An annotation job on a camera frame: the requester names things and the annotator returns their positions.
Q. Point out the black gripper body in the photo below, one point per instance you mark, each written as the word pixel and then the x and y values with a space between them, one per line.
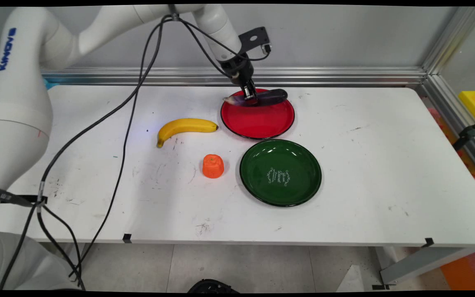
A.
pixel 237 68

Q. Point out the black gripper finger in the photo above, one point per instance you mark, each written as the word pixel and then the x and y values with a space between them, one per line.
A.
pixel 246 91
pixel 254 90

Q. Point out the purple eggplant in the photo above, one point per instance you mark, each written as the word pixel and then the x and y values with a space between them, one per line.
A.
pixel 272 97

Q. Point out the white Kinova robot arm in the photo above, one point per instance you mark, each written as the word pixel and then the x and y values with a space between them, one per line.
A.
pixel 18 103

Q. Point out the red plate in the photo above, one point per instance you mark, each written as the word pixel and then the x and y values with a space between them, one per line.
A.
pixel 258 119

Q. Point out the yellow banana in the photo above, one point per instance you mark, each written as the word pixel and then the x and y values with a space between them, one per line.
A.
pixel 183 126

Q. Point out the orange carrot piece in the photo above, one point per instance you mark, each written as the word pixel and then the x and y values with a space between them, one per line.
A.
pixel 213 166

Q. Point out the green plate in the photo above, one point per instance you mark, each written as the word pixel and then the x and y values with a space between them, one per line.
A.
pixel 280 173

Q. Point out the blue plastic sheet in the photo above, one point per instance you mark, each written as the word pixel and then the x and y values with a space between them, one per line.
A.
pixel 49 83

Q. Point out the black tape marker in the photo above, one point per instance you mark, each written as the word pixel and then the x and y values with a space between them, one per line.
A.
pixel 127 238
pixel 428 242

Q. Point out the black round floor object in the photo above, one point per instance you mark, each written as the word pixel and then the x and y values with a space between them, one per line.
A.
pixel 212 286

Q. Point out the red pink floor item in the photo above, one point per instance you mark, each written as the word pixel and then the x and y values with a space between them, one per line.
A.
pixel 468 165

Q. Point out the grey table leg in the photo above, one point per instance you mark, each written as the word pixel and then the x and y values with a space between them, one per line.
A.
pixel 423 264

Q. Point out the orange box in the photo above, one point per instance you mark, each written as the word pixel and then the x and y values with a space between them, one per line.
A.
pixel 468 270

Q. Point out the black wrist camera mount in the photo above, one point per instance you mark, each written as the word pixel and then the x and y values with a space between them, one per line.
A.
pixel 256 39

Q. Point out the aluminium horizontal frame rail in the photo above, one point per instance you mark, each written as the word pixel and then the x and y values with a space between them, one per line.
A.
pixel 324 76

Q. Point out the aluminium side frame rail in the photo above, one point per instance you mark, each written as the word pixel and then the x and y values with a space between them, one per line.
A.
pixel 456 119

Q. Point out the aluminium upright frame post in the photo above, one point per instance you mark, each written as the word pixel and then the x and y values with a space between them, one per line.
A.
pixel 452 39

